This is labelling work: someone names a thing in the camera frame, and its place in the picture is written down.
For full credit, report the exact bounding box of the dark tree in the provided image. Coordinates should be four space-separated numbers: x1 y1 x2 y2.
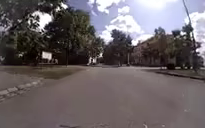
103 28 134 66

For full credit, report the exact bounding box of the grey asphalt road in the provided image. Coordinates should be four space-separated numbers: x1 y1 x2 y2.
0 64 205 128

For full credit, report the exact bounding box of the yellow long building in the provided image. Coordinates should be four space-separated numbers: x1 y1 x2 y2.
131 33 191 67

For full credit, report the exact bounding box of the row of trees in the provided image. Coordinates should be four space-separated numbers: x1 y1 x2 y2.
0 0 106 66

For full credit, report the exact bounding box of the grass area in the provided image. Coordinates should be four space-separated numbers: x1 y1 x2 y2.
0 65 91 80

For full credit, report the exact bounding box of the white sign board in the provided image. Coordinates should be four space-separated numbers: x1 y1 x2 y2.
40 50 54 62

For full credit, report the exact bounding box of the group of trees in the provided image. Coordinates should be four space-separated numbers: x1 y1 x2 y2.
153 23 205 70

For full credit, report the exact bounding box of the grey stone kerb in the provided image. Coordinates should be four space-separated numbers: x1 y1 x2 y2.
156 70 205 82
0 77 44 104

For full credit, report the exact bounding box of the leaning pole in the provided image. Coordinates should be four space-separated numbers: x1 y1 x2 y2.
181 0 200 72

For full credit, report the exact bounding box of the grass verge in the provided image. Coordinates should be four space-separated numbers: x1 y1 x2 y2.
163 68 205 80

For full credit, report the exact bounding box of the grey pavement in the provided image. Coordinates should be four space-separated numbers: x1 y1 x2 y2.
0 68 41 94

